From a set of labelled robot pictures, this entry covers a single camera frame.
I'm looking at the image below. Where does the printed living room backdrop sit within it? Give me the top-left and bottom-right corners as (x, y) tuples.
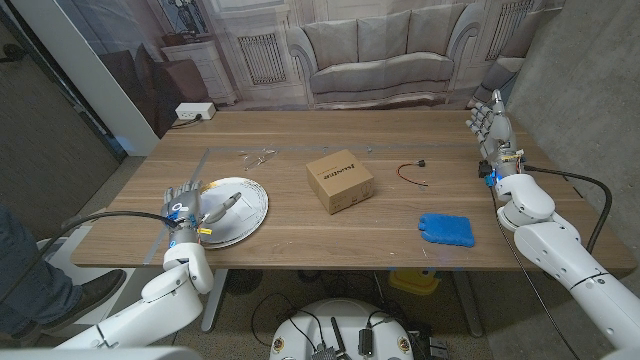
(54, 0), (566, 141)

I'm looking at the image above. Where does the dark shoe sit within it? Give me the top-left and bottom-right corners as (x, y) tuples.
(14, 268), (127, 336)

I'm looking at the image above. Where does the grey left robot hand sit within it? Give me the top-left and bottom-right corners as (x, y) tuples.
(160, 180), (243, 246)

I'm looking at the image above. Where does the white power strip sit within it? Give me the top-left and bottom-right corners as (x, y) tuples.
(174, 101), (217, 121)

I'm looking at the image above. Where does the white paper plate gold rim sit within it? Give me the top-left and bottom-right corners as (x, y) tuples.
(197, 176), (270, 250)

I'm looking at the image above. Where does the clear plastic piece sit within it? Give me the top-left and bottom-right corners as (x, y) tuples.
(237, 147), (278, 171)

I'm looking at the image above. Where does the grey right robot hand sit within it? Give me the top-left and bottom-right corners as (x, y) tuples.
(464, 89), (525, 177)

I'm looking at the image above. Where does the black door handle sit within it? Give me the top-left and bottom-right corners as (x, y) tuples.
(0, 43), (27, 64)

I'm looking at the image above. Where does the grey metal floor box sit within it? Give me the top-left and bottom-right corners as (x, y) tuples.
(428, 337), (451, 360)

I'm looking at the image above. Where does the white table leg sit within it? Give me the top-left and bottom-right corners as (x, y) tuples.
(200, 268), (230, 334)
(452, 269), (485, 339)

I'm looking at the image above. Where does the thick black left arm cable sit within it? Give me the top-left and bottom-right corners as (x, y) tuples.
(0, 209), (179, 306)

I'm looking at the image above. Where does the blue ice pack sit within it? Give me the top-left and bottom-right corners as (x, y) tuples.
(418, 212), (476, 249)

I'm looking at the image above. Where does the red black wire with connector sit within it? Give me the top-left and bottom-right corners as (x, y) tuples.
(396, 159), (430, 188)

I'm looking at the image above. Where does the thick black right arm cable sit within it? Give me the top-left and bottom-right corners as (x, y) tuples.
(522, 163), (614, 254)

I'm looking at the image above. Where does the person leg in jeans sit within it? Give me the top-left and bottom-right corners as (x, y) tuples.
(0, 204), (84, 336)

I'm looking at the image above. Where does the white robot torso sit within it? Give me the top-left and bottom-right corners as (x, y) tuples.
(269, 298), (415, 360)

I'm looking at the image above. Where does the brown cardboard packing box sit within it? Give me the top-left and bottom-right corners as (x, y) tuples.
(305, 148), (375, 216)

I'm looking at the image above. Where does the yellow object under table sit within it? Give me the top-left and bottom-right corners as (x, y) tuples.
(388, 268), (442, 296)

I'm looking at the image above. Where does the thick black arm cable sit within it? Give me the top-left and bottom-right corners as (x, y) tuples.
(522, 163), (614, 254)
(0, 209), (179, 306)

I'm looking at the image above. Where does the black round floor object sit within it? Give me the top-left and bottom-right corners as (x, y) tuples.
(224, 269), (264, 296)

